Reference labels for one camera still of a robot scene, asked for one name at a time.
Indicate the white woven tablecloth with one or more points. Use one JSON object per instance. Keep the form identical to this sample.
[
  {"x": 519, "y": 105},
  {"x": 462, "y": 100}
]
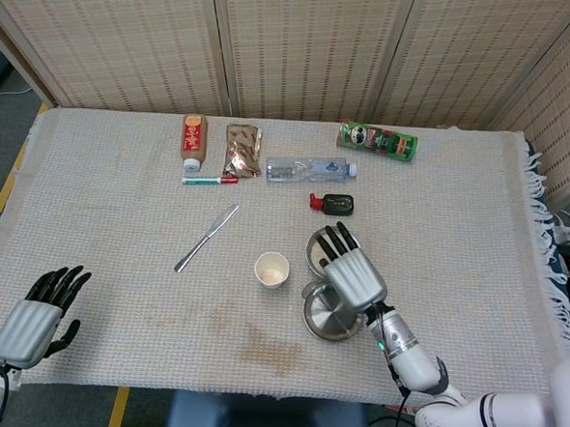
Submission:
[{"x": 120, "y": 213}]

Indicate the metal table knife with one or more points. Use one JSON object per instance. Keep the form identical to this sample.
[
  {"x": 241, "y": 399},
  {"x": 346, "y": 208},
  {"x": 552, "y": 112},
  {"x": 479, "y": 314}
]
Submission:
[{"x": 206, "y": 238}]

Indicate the green chips can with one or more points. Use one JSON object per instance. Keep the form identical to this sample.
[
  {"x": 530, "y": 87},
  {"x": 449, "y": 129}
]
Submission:
[{"x": 376, "y": 141}]

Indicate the brown orange sauce bottle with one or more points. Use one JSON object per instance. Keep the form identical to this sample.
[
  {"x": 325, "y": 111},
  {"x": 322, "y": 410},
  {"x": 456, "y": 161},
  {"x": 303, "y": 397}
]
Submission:
[{"x": 194, "y": 140}]

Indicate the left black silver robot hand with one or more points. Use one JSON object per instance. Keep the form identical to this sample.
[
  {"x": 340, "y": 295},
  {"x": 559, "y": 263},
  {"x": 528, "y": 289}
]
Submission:
[{"x": 28, "y": 331}]

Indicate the empty steel plate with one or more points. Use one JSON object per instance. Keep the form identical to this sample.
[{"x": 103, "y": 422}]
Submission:
[{"x": 322, "y": 322}]

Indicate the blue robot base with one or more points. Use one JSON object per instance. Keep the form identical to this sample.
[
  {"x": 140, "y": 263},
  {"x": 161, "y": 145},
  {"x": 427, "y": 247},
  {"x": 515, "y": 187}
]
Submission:
[{"x": 262, "y": 420}]

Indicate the black red-capped sauce bottle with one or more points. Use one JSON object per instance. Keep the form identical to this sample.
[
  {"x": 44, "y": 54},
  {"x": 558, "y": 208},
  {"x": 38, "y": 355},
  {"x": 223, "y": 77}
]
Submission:
[{"x": 339, "y": 203}]

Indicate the bamboo folding screen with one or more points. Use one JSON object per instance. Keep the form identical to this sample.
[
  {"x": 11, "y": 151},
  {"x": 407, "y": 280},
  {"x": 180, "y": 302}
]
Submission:
[{"x": 300, "y": 45}]

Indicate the clear plastic water bottle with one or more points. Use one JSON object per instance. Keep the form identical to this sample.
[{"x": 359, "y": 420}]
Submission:
[{"x": 307, "y": 171}]

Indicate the brown gold snack packet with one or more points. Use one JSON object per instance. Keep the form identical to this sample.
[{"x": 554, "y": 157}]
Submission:
[{"x": 243, "y": 150}]

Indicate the white paper cup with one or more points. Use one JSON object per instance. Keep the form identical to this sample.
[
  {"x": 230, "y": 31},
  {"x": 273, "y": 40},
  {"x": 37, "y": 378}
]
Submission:
[{"x": 272, "y": 271}]

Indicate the steel bowl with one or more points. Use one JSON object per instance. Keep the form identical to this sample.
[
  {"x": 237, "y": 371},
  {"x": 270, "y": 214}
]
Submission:
[{"x": 313, "y": 259}]

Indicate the dark blue under cloth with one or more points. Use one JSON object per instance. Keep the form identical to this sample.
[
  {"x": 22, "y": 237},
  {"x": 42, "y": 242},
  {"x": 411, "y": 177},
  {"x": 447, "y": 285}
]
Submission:
[{"x": 535, "y": 163}]

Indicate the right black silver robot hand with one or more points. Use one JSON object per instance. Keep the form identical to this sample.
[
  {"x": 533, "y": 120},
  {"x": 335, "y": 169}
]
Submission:
[{"x": 356, "y": 281}]

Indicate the green white red tube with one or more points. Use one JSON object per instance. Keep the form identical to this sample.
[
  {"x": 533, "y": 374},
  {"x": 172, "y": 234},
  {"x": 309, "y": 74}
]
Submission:
[{"x": 205, "y": 180}]

